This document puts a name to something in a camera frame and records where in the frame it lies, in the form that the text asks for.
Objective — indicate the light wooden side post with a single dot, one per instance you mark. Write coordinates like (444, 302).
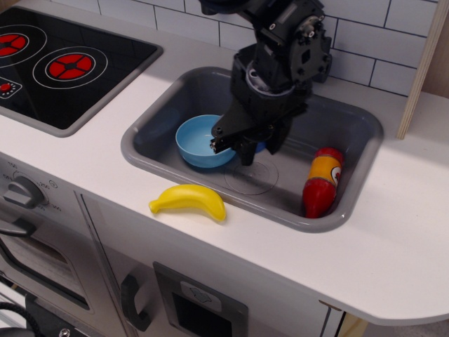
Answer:
(435, 32)

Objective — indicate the yellow toy banana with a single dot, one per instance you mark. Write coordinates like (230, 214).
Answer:
(190, 196)

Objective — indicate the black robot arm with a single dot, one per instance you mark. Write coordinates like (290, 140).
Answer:
(271, 79)

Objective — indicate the light blue bowl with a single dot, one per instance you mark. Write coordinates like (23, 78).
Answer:
(193, 141)

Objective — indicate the blue handled grey spoon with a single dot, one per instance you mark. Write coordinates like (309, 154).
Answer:
(260, 147)

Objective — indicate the red yellow ketchup bottle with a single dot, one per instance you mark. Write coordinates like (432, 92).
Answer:
(320, 189)

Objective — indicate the grey dispenser panel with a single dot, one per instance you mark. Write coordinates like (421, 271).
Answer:
(197, 309)

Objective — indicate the grey oven door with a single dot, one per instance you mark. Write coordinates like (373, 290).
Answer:
(57, 264)

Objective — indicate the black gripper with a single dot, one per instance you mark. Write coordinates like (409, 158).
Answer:
(257, 112)

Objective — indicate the grey oven door handle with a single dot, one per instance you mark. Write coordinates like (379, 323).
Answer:
(18, 228)

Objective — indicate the black toy stovetop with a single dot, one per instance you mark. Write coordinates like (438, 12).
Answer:
(57, 74)

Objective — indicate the grey oven knob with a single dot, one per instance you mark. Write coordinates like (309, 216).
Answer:
(23, 192)

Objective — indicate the dark grey cabinet handle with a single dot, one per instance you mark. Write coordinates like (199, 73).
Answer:
(128, 291)

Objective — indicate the grey toy sink basin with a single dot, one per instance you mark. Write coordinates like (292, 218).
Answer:
(272, 186)

